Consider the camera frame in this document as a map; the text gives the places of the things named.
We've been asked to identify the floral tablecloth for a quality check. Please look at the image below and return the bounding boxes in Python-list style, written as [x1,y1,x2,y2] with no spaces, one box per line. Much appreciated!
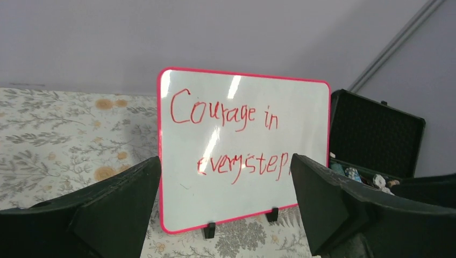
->
[1,88,311,257]

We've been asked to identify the black whiteboard stand foot left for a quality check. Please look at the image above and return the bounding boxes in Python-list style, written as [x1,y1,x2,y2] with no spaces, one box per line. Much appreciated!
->
[203,222,216,239]

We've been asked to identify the black poker chip case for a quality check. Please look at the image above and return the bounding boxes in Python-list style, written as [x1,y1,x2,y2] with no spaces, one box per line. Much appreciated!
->
[329,90,426,196]

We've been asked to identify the black whiteboard stand foot right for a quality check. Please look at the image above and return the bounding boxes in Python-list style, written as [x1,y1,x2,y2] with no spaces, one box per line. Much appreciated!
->
[265,207,279,223]

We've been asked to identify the black whiteboard stand foot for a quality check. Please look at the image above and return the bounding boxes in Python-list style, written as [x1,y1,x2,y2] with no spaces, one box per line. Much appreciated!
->
[203,222,216,239]
[265,207,279,223]

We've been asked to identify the pink framed whiteboard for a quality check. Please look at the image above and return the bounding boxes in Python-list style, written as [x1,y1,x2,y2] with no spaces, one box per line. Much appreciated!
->
[157,67,331,234]

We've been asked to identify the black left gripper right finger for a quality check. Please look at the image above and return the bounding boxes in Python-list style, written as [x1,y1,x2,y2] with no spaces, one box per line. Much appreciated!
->
[290,154,455,257]

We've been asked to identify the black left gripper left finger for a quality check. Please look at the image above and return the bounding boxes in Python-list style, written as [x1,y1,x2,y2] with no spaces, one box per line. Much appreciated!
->
[1,157,161,257]

